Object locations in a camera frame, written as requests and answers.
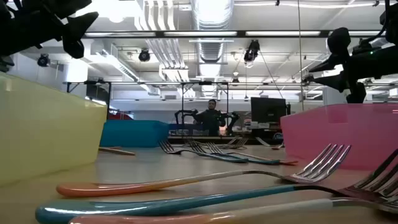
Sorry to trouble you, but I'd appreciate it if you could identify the yellow plastic bin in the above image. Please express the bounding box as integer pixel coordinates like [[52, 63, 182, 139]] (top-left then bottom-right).
[[0, 71, 108, 187]]

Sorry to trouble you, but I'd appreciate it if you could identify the person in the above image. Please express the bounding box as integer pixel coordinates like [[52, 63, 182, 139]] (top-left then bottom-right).
[[193, 98, 227, 137]]

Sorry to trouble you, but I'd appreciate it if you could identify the black computer monitor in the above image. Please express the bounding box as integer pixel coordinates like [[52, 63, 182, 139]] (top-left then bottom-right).
[[251, 96, 287, 124]]

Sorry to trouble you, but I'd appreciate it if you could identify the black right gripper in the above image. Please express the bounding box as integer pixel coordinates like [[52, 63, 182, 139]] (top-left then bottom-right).
[[309, 27, 398, 105]]

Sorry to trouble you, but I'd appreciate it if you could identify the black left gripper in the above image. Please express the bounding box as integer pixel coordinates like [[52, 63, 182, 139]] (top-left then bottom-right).
[[0, 0, 100, 60]]

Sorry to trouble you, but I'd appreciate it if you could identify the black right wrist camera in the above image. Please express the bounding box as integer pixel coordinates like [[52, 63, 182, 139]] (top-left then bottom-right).
[[378, 0, 398, 44]]

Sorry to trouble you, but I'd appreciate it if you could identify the round silver ceiling duct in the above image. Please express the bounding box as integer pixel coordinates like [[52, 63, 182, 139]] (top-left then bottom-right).
[[190, 0, 234, 63]]

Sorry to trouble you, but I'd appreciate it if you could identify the blue plastic bin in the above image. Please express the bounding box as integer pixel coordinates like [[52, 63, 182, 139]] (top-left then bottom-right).
[[99, 119, 170, 148]]

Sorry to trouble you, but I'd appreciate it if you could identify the red cabinet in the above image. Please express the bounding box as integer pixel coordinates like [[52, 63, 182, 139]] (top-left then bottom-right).
[[108, 111, 134, 121]]

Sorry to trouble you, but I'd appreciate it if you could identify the thin hanging cable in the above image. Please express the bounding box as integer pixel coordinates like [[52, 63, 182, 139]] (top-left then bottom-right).
[[297, 0, 304, 112]]

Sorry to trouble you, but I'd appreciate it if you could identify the teal handled fork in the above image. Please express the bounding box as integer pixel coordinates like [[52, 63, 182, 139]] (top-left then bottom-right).
[[188, 139, 281, 165], [158, 139, 249, 164], [182, 138, 205, 147], [35, 148, 398, 224], [217, 136, 249, 149]]

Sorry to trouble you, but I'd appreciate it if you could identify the black rig frame with lights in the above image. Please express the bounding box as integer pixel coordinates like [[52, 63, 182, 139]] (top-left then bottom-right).
[[83, 30, 386, 146]]

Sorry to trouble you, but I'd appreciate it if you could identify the pink plastic bin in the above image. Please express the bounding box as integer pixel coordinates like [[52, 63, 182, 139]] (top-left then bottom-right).
[[279, 103, 398, 171]]

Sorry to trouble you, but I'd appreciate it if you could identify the pink handled fork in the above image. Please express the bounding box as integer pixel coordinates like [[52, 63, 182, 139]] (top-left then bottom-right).
[[55, 143, 352, 198], [205, 141, 299, 166], [68, 198, 398, 224]]

